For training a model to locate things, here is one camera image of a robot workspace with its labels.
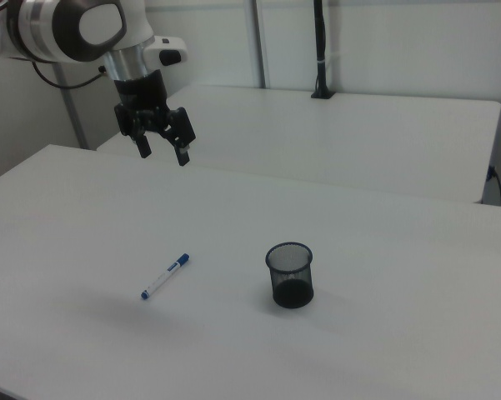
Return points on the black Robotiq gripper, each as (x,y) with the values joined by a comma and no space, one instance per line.
(141,93)

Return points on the small blue object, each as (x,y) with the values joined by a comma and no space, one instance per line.
(165,276)

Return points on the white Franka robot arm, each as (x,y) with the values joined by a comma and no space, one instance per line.
(46,29)

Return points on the white side table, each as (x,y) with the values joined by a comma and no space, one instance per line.
(317,137)

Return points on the black mesh pen cup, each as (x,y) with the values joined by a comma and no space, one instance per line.
(292,291)

